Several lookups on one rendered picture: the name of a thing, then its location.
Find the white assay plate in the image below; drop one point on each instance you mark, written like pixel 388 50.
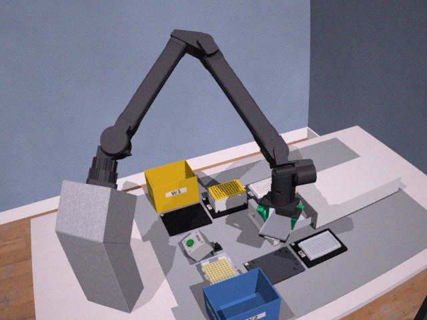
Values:
pixel 261 188
pixel 319 245

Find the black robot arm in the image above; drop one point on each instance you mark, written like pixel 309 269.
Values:
pixel 116 140

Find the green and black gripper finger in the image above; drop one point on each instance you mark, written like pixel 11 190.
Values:
pixel 293 221
pixel 261 210

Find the blue bin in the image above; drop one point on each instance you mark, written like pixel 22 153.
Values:
pixel 249 296

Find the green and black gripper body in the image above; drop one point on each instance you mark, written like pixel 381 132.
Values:
pixel 281 202

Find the yellow bin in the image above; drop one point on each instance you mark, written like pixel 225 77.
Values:
pixel 172 186

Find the grey bench mat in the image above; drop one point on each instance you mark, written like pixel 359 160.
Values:
pixel 379 237

